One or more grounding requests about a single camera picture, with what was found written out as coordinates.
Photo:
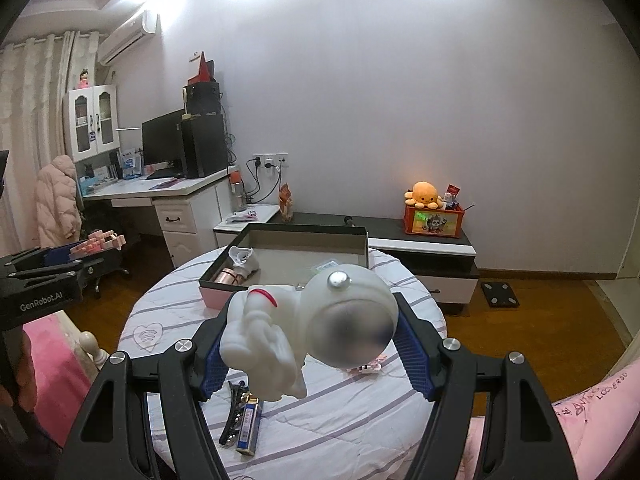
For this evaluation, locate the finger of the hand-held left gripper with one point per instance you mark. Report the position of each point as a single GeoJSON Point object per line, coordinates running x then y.
{"type": "Point", "coordinates": [75, 267]}
{"type": "Point", "coordinates": [57, 256]}

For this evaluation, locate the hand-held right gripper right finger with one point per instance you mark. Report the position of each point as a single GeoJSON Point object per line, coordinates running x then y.
{"type": "Point", "coordinates": [412, 355]}

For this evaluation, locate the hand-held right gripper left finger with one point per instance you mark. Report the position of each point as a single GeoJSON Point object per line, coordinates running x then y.
{"type": "Point", "coordinates": [212, 370]}

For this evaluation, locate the pink block figure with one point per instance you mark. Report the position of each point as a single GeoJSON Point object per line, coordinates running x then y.
{"type": "Point", "coordinates": [100, 242]}

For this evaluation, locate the pink white brick toy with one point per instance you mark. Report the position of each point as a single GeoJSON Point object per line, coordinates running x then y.
{"type": "Point", "coordinates": [367, 369]}

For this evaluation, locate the white astronaut figure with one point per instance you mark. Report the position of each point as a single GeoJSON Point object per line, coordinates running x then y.
{"type": "Point", "coordinates": [270, 340]}

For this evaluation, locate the blue and gold lighter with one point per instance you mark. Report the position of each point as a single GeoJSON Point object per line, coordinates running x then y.
{"type": "Point", "coordinates": [248, 427]}

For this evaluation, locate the rose gold jar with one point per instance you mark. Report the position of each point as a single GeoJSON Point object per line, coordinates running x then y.
{"type": "Point", "coordinates": [227, 277]}

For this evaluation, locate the clear plastic packet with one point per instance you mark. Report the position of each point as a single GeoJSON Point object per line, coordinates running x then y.
{"type": "Point", "coordinates": [327, 265]}

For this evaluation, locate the pink box with black rim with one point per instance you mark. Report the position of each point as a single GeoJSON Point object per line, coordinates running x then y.
{"type": "Point", "coordinates": [280, 260]}

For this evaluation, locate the pink bed sheet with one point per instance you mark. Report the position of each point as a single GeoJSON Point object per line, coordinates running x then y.
{"type": "Point", "coordinates": [55, 350]}

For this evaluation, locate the black hair clip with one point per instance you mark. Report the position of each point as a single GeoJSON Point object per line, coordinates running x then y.
{"type": "Point", "coordinates": [232, 420]}

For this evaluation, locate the pink padded jacket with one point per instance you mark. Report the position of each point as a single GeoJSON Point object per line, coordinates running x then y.
{"type": "Point", "coordinates": [55, 200]}

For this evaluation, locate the black bathroom scale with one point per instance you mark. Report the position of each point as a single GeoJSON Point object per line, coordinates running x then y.
{"type": "Point", "coordinates": [500, 294]}

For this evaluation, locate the striped white tablecloth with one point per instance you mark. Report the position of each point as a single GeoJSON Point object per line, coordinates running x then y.
{"type": "Point", "coordinates": [325, 425]}

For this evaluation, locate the white desk with drawers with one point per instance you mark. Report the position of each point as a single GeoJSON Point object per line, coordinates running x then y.
{"type": "Point", "coordinates": [185, 240]}

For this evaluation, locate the blue white box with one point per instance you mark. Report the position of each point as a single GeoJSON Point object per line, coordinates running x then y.
{"type": "Point", "coordinates": [131, 162]}

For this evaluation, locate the black white low cabinet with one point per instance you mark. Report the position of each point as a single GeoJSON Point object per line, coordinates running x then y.
{"type": "Point", "coordinates": [390, 227]}

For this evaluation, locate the white glass-door cabinet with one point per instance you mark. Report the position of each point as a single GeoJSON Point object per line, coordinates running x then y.
{"type": "Point", "coordinates": [72, 125]}

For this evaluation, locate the red printed toy box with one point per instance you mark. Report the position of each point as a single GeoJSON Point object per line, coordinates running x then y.
{"type": "Point", "coordinates": [445, 222]}

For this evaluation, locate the cream curtain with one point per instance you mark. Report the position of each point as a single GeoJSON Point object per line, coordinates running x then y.
{"type": "Point", "coordinates": [30, 110]}

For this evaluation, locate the black monitor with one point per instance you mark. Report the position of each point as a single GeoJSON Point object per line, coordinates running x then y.
{"type": "Point", "coordinates": [162, 137]}

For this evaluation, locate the pink white packet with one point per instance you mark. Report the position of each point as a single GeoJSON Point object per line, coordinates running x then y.
{"type": "Point", "coordinates": [242, 215]}

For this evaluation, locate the orange octopus plush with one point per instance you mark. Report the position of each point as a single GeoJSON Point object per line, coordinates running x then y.
{"type": "Point", "coordinates": [424, 194]}

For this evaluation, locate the red white card toy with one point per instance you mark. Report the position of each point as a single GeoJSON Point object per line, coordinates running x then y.
{"type": "Point", "coordinates": [452, 191]}

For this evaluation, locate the pink quilt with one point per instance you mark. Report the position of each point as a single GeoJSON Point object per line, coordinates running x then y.
{"type": "Point", "coordinates": [575, 420]}

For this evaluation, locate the black computer tower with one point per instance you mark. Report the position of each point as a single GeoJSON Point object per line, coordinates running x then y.
{"type": "Point", "coordinates": [205, 145]}

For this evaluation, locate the small pink doll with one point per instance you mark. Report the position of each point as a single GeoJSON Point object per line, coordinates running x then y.
{"type": "Point", "coordinates": [84, 79]}

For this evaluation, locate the orange-capped bottle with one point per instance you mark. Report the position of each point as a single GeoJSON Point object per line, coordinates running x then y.
{"type": "Point", "coordinates": [237, 192]}

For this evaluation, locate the orange snack bag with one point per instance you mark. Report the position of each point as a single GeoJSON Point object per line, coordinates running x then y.
{"type": "Point", "coordinates": [286, 205]}

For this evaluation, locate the white air conditioner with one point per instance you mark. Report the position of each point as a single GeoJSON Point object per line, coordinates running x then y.
{"type": "Point", "coordinates": [125, 37]}

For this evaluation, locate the red triangular item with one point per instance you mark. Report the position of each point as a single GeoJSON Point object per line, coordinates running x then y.
{"type": "Point", "coordinates": [202, 67]}

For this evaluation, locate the white bed post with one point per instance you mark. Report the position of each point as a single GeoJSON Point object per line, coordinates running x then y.
{"type": "Point", "coordinates": [92, 345]}

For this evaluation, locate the white wall power outlet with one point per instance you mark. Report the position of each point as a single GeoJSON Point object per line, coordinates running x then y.
{"type": "Point", "coordinates": [280, 157]}

